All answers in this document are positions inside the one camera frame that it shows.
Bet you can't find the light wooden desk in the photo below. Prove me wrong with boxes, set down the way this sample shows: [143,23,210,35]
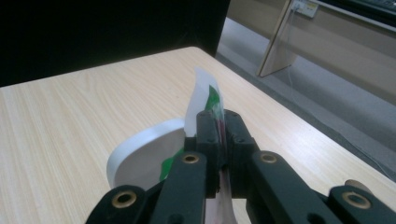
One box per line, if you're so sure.
[225,0,396,107]

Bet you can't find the pink and green plastic bag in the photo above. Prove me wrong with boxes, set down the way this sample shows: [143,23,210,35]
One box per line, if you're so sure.
[159,66,238,224]

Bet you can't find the round table cable hole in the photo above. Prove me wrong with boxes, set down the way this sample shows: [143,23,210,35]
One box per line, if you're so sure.
[343,178,374,194]

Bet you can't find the white wall socket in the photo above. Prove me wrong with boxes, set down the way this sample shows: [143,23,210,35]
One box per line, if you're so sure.
[290,0,319,19]

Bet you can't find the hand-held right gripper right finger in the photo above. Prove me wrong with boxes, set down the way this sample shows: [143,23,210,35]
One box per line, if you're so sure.
[223,108,260,199]

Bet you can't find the black curtain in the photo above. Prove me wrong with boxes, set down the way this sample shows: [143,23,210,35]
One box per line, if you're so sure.
[0,0,232,89]

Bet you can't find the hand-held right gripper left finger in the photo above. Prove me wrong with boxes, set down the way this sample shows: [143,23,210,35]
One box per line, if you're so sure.
[183,109,226,199]

